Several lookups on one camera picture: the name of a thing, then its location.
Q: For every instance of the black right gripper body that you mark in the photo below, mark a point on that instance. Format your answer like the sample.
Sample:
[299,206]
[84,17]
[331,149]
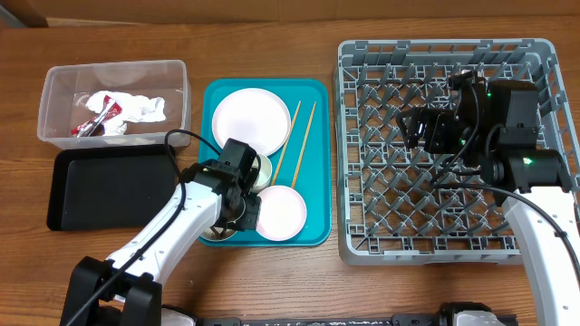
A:
[449,138]

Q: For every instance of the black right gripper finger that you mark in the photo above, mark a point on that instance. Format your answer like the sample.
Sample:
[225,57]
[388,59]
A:
[429,118]
[412,132]

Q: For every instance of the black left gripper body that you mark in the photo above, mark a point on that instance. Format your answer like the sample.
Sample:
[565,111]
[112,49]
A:
[245,215]

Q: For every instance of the cream paper cup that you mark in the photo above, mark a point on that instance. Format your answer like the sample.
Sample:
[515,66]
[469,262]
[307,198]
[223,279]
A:
[265,170]

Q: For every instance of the pink white bowl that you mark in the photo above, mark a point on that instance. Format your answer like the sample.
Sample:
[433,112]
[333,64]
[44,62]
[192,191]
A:
[282,214]

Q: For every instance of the grey bowl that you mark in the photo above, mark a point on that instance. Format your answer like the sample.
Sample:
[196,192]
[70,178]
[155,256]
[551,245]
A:
[215,234]

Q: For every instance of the white napkin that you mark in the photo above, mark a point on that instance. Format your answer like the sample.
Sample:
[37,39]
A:
[134,109]

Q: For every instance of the red snack wrapper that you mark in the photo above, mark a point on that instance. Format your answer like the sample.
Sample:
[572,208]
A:
[109,110]

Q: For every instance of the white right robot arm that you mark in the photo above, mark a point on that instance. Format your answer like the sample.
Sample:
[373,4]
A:
[492,139]

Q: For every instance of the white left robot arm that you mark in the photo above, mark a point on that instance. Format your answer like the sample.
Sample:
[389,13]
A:
[126,288]

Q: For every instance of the grey dishwasher rack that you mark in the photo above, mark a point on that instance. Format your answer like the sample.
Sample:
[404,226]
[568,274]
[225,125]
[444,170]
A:
[389,213]

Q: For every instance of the large white plate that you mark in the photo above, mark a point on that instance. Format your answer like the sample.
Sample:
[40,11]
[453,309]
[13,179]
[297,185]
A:
[255,116]

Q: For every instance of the teal serving tray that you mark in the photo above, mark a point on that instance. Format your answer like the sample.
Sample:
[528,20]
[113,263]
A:
[314,182]

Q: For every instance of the left wooden chopstick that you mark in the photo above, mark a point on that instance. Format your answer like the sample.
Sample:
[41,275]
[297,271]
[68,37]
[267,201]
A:
[282,154]

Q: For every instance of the wooden chopstick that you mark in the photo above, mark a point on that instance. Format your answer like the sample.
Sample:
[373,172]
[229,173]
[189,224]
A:
[282,154]
[304,143]

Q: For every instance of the right wooden chopstick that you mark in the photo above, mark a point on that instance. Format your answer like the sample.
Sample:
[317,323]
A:
[304,143]

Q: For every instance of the black plastic tray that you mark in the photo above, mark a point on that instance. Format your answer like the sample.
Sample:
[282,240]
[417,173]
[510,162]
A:
[113,187]

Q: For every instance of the clear plastic storage bin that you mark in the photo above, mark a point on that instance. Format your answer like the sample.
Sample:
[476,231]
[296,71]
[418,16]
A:
[68,87]

